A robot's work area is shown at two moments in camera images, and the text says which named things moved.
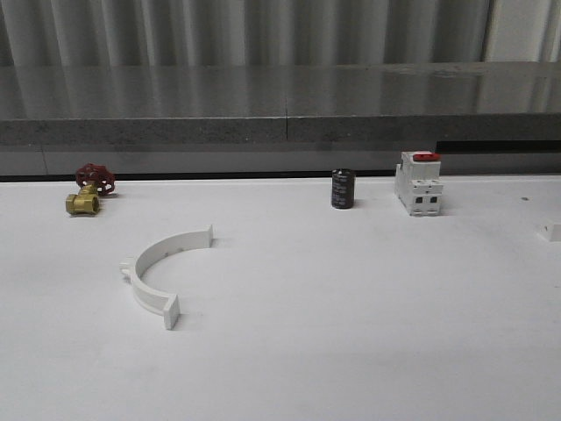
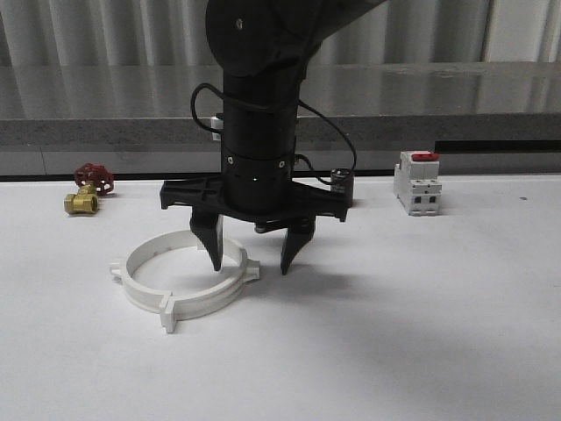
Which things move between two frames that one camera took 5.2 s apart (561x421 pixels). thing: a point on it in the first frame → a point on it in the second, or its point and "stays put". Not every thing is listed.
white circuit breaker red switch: (417, 181) stays put
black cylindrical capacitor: (343, 188) stays put
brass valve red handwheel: (95, 180) stays put
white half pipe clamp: (546, 231) → (181, 307)
